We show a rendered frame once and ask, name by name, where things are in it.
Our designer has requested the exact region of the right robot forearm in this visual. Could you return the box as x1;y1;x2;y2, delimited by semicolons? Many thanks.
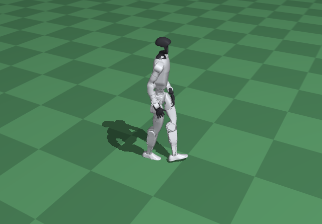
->
147;84;159;109

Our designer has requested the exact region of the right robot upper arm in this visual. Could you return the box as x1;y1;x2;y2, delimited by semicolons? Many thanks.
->
147;62;164;89

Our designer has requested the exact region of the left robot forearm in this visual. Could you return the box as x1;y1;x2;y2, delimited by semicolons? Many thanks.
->
166;81;173;92

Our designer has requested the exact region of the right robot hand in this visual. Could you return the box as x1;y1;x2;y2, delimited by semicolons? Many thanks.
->
153;103;166;119

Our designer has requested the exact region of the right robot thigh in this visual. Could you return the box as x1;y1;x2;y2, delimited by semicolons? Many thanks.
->
147;101;164;136

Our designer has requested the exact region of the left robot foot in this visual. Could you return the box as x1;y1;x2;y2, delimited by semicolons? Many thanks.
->
169;153;188;161

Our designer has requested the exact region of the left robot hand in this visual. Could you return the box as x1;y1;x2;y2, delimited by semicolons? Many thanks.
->
169;88;175;107

